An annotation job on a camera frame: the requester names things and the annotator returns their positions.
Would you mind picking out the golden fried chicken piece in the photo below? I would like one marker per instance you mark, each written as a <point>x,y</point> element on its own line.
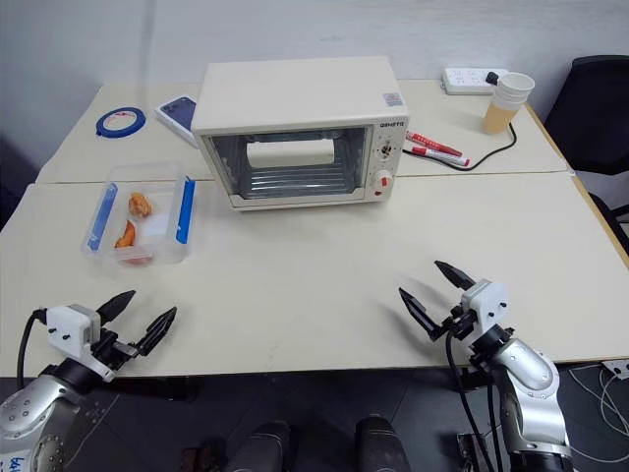
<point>139,204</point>

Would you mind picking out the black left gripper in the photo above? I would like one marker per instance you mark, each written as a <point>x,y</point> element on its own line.
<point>110,351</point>

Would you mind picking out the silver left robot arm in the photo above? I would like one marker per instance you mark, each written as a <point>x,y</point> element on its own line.
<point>34,413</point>

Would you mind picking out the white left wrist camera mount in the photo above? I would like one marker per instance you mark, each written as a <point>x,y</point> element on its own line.
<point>71,327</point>

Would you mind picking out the cream toaster oven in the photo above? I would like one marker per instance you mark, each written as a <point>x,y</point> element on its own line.
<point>295,93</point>

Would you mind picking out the red marker pen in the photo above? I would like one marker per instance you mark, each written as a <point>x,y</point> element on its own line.
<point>442,155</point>
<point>432,142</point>

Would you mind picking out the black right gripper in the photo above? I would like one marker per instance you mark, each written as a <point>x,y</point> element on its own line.
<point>462,325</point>

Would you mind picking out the dark rounded shape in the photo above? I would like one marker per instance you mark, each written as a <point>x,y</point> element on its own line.
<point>377,445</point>
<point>260,450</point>

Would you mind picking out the white floor power strip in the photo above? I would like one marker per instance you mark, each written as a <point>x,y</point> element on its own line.
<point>618,368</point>

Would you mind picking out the blue tape roll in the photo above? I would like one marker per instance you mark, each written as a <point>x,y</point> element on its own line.
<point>100,127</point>

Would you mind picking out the white paper cup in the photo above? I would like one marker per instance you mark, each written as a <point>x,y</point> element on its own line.
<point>513,91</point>

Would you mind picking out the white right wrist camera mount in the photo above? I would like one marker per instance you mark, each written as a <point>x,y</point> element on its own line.
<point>486,302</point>

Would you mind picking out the black office chair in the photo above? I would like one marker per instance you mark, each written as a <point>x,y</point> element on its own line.
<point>585,118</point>

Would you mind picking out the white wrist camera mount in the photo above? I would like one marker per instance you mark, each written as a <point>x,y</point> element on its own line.
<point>71,327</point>
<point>486,302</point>

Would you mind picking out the brown paper cup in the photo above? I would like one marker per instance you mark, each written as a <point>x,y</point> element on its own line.
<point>498,120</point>

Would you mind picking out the black power plug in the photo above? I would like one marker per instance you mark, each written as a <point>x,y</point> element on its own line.
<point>492,78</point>

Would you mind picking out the orange fried food piece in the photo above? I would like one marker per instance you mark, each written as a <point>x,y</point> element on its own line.
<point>127,236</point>

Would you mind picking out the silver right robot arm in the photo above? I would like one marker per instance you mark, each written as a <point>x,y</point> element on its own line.
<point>531,388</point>

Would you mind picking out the clear food container blue clips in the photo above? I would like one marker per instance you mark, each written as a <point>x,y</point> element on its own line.
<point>105,206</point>

